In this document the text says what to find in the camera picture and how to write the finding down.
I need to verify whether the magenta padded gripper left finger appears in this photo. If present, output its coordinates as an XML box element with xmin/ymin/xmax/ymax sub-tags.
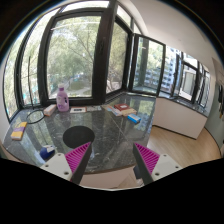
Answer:
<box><xmin>41</xmin><ymin>142</ymin><xmax>92</xmax><ymax>185</ymax></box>

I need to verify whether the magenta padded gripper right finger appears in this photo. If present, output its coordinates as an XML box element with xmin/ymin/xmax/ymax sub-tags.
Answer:
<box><xmin>133</xmin><ymin>143</ymin><xmax>182</xmax><ymax>185</ymax></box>

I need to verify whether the blue and white computer mouse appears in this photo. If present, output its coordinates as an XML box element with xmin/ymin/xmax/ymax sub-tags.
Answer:
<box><xmin>40</xmin><ymin>145</ymin><xmax>55</xmax><ymax>160</ymax></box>

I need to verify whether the round black mouse pad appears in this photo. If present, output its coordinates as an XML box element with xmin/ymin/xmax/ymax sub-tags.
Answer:
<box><xmin>63</xmin><ymin>126</ymin><xmax>95</xmax><ymax>149</ymax></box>

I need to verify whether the blue and white box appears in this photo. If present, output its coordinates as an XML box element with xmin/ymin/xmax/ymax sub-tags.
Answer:
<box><xmin>128</xmin><ymin>114</ymin><xmax>141</xmax><ymax>123</ymax></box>

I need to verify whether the flat white card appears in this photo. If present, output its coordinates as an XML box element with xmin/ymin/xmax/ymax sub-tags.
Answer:
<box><xmin>70</xmin><ymin>107</ymin><xmax>87</xmax><ymax>113</ymax></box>

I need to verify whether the small orange white box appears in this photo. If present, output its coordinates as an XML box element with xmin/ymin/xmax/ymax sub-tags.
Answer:
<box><xmin>44</xmin><ymin>104</ymin><xmax>57</xmax><ymax>116</ymax></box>

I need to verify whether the tan flat box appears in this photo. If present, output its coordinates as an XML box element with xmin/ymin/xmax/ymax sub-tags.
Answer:
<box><xmin>122</xmin><ymin>108</ymin><xmax>137</xmax><ymax>117</ymax></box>

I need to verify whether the yellow and purple box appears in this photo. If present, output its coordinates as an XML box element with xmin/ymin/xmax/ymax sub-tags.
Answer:
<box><xmin>11</xmin><ymin>122</ymin><xmax>27</xmax><ymax>140</ymax></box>

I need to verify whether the light blue white packet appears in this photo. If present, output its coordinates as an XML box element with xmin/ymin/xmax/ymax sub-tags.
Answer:
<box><xmin>105</xmin><ymin>105</ymin><xmax>122</xmax><ymax>117</ymax></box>

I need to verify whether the red book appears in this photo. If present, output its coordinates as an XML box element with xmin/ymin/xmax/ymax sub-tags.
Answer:
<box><xmin>114</xmin><ymin>104</ymin><xmax>130</xmax><ymax>111</ymax></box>

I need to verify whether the purple detergent bottle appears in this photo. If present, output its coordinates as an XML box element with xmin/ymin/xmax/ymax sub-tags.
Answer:
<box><xmin>56</xmin><ymin>84</ymin><xmax>69</xmax><ymax>112</ymax></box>

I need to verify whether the black framed bay window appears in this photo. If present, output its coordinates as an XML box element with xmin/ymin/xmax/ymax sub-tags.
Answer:
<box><xmin>3</xmin><ymin>0</ymin><xmax>210</xmax><ymax>119</ymax></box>

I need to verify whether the black coiled cable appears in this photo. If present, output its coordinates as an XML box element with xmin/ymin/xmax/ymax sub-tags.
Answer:
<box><xmin>26</xmin><ymin>108</ymin><xmax>46</xmax><ymax>125</ymax></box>

